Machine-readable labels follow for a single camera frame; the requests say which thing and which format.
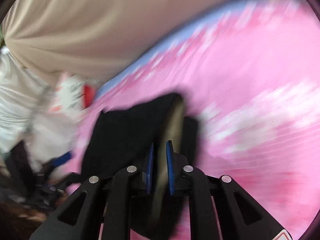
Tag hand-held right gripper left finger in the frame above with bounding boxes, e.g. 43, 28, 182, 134
30, 142, 154, 240

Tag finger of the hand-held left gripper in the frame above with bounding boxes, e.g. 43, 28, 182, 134
37, 152, 73, 174
54, 172, 83, 190

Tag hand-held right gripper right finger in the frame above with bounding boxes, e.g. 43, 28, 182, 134
166, 140, 293, 240

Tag black pants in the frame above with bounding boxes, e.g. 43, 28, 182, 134
81, 92, 200, 240

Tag white cartoon face pillow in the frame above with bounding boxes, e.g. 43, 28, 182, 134
50, 72, 98, 115

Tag white patterned cloth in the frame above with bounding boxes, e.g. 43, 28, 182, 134
0, 47, 83, 170

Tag pink floral bed sheet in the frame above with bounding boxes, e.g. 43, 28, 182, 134
67, 0, 320, 240

